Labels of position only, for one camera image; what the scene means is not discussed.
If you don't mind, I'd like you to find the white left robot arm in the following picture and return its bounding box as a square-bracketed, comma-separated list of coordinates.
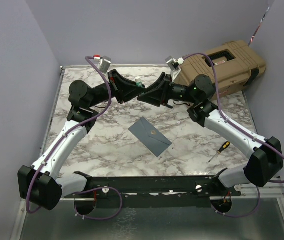
[17, 70, 145, 214]

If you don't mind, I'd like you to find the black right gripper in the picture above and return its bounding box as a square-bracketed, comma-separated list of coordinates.
[137, 72, 197, 107]

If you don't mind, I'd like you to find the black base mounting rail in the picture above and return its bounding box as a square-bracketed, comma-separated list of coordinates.
[73, 171, 241, 209]

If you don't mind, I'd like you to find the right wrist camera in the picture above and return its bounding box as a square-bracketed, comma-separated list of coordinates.
[165, 56, 184, 80]

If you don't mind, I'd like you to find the yellow black screwdriver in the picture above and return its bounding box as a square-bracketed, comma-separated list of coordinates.
[208, 141, 230, 163]

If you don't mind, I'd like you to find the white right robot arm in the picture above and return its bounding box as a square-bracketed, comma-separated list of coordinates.
[137, 74, 283, 196]

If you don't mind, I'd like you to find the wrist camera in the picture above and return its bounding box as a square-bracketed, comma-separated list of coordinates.
[165, 56, 184, 80]
[97, 56, 111, 74]

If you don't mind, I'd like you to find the grey envelope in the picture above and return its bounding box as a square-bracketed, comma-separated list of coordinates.
[128, 117, 172, 157]

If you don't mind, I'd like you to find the tan plastic toolbox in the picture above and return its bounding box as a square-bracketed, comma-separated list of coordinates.
[174, 40, 266, 98]

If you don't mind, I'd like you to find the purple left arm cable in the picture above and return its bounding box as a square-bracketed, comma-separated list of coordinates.
[26, 53, 122, 222]

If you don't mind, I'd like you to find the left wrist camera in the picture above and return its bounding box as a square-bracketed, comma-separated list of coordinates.
[97, 56, 111, 74]

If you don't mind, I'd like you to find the green white glue stick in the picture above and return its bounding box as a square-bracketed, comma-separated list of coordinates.
[135, 76, 143, 87]

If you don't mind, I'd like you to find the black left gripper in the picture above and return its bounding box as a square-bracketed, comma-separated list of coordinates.
[88, 69, 146, 109]

